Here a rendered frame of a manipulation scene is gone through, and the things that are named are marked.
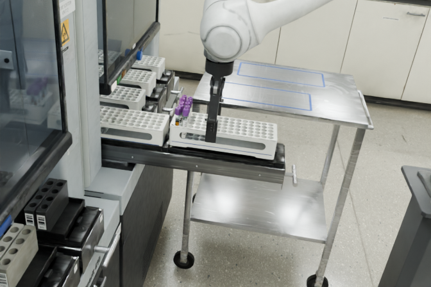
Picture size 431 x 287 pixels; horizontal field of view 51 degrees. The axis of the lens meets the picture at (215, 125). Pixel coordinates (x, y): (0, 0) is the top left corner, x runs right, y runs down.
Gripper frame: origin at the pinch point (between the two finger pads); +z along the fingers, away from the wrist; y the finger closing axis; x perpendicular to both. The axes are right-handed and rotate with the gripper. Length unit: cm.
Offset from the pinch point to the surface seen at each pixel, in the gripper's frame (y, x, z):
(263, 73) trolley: 59, -14, 6
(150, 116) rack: 2.7, 18.7, 1.2
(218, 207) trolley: 38, -3, 60
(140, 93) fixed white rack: 16.6, 25.1, 1.1
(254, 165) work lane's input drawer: -6.6, -13.1, 7.1
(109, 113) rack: 0.9, 30.4, 1.1
